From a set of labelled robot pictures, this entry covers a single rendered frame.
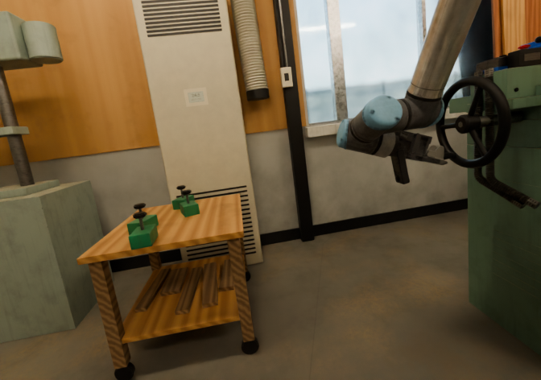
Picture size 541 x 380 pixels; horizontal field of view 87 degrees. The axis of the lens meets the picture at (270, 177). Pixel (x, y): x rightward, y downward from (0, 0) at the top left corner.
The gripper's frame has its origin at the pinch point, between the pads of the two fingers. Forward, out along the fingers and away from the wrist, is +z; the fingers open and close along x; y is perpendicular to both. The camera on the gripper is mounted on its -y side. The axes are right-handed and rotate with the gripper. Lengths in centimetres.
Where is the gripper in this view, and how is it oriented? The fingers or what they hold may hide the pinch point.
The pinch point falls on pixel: (442, 163)
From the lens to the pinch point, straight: 109.7
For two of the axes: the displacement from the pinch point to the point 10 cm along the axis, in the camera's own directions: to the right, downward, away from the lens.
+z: 9.7, 2.0, 1.2
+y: 2.2, -9.7, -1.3
